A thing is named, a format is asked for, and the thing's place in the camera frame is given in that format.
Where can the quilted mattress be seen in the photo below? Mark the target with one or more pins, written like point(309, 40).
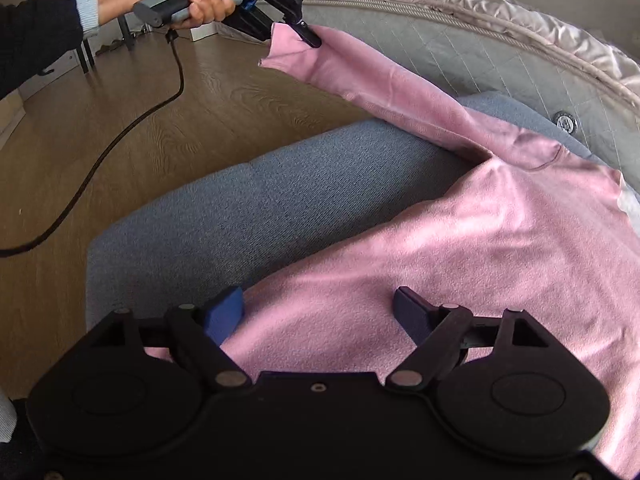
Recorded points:
point(450, 55)

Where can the black chair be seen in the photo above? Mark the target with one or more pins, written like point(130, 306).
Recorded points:
point(87, 57)

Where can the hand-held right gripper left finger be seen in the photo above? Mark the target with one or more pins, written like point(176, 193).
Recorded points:
point(225, 312)

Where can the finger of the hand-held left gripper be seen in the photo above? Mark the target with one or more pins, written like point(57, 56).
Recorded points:
point(307, 32)

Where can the satin quilt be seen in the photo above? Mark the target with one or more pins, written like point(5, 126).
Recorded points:
point(500, 10)

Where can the person's left forearm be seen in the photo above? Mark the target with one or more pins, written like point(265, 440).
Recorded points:
point(35, 30)

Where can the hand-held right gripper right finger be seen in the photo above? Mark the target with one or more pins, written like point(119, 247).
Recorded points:
point(412, 315)

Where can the light pink sweatshirt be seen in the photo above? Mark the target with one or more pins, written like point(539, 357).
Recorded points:
point(450, 260)

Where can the grey cushion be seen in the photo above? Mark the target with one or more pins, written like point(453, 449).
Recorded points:
point(275, 200)

